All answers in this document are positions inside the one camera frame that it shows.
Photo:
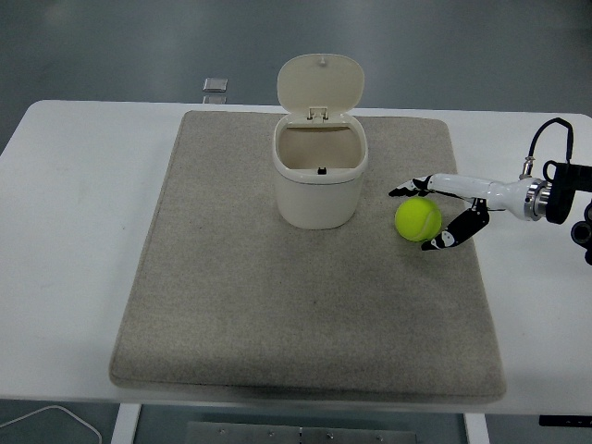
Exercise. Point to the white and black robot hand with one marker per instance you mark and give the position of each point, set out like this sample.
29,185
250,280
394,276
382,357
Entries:
476,186

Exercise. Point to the yellow-green tennis ball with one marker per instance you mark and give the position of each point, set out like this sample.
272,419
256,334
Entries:
415,218

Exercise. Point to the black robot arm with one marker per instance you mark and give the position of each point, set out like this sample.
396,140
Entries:
562,194

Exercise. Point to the cream bin with hinged lid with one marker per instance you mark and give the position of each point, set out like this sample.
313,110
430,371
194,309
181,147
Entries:
319,194

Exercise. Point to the beige felt mat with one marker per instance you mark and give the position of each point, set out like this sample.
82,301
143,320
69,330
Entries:
300,300

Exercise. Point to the white table leg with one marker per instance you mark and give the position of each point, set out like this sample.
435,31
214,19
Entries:
476,427
125,423

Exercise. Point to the black table control panel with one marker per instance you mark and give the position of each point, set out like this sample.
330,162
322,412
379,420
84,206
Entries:
565,421

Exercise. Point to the silver floor socket plate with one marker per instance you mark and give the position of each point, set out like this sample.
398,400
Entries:
214,99
215,83

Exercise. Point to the grey metal plate with screws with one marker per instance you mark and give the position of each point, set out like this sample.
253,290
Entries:
300,435

